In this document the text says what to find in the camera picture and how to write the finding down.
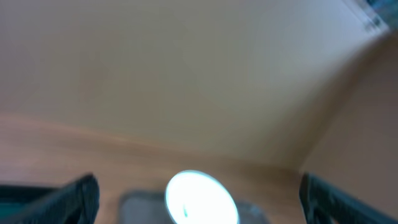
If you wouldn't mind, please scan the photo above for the black water tray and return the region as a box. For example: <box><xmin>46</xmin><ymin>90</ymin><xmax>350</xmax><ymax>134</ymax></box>
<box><xmin>1</xmin><ymin>185</ymin><xmax>58</xmax><ymax>218</ymax></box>

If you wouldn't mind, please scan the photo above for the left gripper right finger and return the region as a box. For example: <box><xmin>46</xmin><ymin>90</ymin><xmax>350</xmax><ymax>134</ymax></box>
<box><xmin>299</xmin><ymin>173</ymin><xmax>397</xmax><ymax>224</ymax></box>

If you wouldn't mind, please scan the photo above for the dark brown serving tray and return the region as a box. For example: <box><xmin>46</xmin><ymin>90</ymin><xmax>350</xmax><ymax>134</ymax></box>
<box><xmin>118</xmin><ymin>190</ymin><xmax>270</xmax><ymax>224</ymax></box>

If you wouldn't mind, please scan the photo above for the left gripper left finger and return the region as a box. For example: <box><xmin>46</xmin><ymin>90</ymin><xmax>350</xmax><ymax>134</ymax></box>
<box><xmin>1</xmin><ymin>174</ymin><xmax>100</xmax><ymax>224</ymax></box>

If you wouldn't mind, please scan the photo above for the white plate top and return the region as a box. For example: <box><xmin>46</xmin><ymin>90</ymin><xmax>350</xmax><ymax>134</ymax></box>
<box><xmin>165</xmin><ymin>170</ymin><xmax>239</xmax><ymax>224</ymax></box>

